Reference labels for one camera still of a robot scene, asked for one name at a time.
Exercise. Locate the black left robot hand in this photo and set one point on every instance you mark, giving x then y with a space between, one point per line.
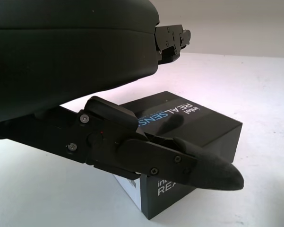
61 59

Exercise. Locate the black RealSense box lid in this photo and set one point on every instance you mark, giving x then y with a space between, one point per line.
203 125

